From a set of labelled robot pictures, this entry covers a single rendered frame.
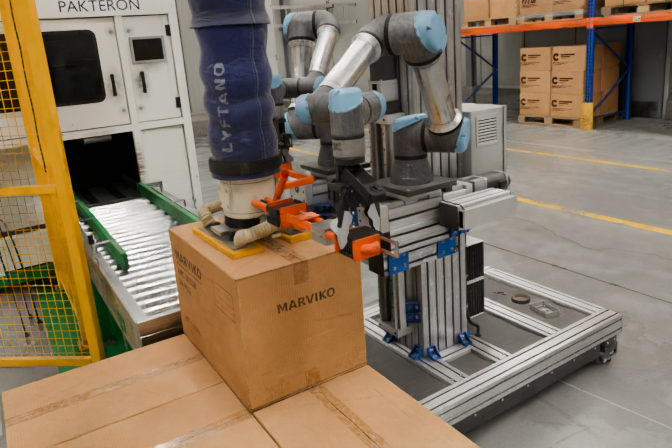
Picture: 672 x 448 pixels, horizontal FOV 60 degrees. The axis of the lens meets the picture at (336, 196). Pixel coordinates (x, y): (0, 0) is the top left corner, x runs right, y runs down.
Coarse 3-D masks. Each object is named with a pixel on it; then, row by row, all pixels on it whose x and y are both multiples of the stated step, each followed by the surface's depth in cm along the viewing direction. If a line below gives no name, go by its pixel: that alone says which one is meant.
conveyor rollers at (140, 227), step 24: (96, 216) 380; (120, 216) 378; (144, 216) 371; (168, 216) 368; (96, 240) 330; (120, 240) 328; (144, 240) 326; (168, 240) 324; (144, 264) 284; (168, 264) 282; (144, 288) 257; (168, 288) 254; (144, 312) 232
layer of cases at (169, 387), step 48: (48, 384) 185; (96, 384) 183; (144, 384) 181; (192, 384) 179; (336, 384) 173; (384, 384) 171; (48, 432) 161; (96, 432) 159; (144, 432) 157; (192, 432) 156; (240, 432) 154; (288, 432) 153; (336, 432) 151; (384, 432) 150; (432, 432) 148
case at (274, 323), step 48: (192, 240) 186; (192, 288) 190; (240, 288) 153; (288, 288) 162; (336, 288) 171; (192, 336) 202; (240, 336) 158; (288, 336) 165; (336, 336) 174; (240, 384) 166; (288, 384) 168
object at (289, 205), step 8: (280, 200) 166; (288, 200) 168; (296, 200) 167; (272, 208) 160; (280, 208) 158; (288, 208) 159; (296, 208) 161; (304, 208) 162; (272, 216) 163; (280, 216) 159; (272, 224) 162; (288, 224) 160
